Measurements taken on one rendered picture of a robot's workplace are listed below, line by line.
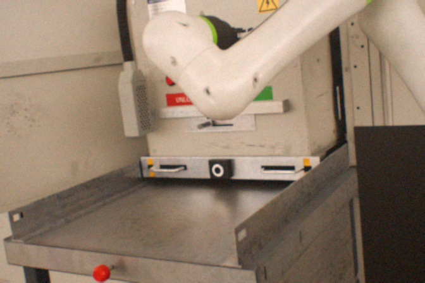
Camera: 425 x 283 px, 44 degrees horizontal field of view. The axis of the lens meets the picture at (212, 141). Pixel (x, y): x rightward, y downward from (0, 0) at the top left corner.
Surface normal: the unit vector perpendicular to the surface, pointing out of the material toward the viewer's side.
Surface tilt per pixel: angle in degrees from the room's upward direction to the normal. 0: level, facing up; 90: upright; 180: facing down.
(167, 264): 90
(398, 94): 90
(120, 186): 90
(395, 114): 90
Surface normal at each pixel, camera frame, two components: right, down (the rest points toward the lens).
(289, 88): -0.49, 0.20
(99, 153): 0.63, 0.06
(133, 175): 0.86, -0.02
